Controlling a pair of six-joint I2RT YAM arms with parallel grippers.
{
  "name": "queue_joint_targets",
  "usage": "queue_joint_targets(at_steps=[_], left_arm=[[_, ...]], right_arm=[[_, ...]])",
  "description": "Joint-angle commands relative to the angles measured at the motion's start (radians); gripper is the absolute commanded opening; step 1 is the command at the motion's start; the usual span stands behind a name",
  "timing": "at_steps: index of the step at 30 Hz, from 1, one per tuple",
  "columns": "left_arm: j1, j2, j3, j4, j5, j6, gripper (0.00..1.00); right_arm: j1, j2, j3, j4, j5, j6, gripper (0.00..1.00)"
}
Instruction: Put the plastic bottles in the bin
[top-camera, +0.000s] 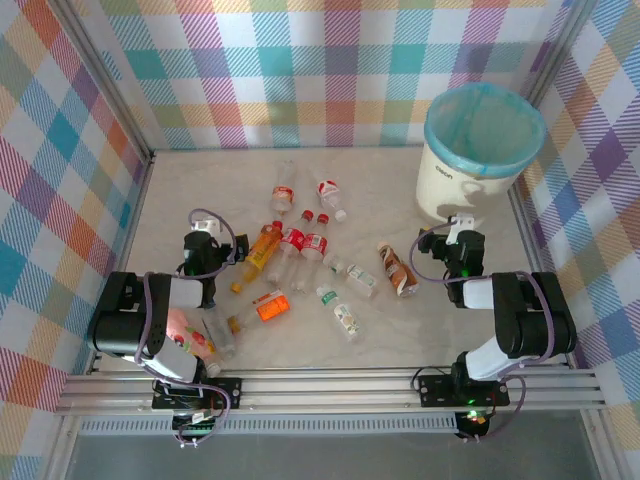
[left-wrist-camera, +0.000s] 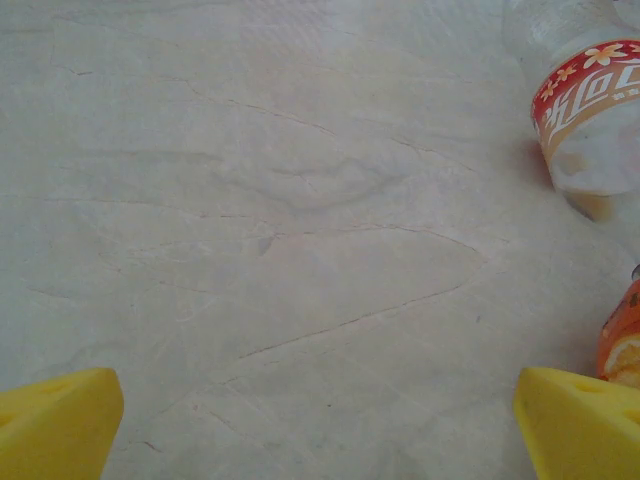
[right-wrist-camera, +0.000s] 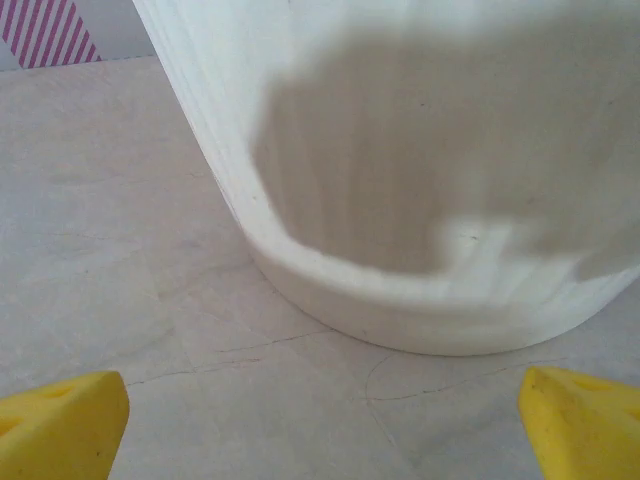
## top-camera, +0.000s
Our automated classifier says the white bin with blue liner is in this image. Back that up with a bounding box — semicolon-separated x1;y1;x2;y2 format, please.
423;82;547;177

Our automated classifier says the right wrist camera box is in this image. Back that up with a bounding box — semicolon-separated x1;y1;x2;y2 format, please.
446;213;475;246

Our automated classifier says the brown drink bottle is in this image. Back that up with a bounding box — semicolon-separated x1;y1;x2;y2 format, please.
377;240;420;299

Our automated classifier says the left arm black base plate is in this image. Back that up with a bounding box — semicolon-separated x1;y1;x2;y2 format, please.
151;377;244;412

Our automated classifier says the clear bottle blue cap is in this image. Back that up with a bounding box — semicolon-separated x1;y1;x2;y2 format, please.
202;305;237;361

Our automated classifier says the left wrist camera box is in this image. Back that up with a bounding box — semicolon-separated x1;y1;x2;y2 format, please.
192;214;224;234

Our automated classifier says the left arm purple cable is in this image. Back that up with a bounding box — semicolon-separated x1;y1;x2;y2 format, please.
135;208;236;449

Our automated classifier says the clear bottle fruit print label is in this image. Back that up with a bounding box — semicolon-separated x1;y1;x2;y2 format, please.
315;283;363;345

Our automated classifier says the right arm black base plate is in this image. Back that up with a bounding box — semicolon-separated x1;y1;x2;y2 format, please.
417;372;512;408

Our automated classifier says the aluminium corner post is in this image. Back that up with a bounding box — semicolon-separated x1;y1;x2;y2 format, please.
519;0;600;109
49;0;157;169

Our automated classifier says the clear bottle green white label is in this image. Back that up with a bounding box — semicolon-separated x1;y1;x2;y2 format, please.
323;252;380;301

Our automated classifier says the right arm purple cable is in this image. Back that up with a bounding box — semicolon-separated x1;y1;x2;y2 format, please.
409;222;556;444

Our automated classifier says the white plastic waste bin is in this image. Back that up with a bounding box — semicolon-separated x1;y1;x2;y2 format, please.
415;144;521;232

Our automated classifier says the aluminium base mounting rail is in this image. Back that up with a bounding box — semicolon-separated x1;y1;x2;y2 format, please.
54;367;607;416

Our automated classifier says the grey slotted cable duct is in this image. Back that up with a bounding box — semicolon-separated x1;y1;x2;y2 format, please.
79;417;460;435

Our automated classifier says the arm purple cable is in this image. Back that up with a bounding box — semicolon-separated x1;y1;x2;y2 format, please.
409;222;556;444
135;208;236;449

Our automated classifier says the clear bottle red white label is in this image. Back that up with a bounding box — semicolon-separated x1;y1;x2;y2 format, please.
308;168;349;223

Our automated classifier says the aluminium side base rail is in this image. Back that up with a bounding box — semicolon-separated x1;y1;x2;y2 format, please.
88;152;157;375
505;174;576;371

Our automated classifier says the clear bottle orange label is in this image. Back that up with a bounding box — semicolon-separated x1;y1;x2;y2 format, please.
227;289;292;334

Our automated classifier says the clear cola bottle red label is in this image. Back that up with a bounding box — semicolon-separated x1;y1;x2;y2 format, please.
290;213;331;294
267;209;315;287

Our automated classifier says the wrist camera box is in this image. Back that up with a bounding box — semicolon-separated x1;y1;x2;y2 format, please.
192;214;224;234
446;213;475;246

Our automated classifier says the clear bottle red beige label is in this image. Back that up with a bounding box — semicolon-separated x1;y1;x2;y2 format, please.
269;160;298;229

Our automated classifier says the orange juice bottle yellow label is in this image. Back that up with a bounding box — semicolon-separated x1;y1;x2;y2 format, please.
229;223;284;295

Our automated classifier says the pink fruit drink bottle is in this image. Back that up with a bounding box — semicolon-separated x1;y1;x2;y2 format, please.
167;307;224;379

